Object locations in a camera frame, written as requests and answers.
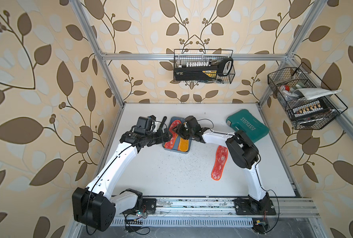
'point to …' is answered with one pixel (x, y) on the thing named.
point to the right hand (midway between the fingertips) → (173, 130)
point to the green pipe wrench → (165, 118)
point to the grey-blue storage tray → (175, 146)
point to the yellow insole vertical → (183, 145)
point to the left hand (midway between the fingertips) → (166, 136)
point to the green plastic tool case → (245, 120)
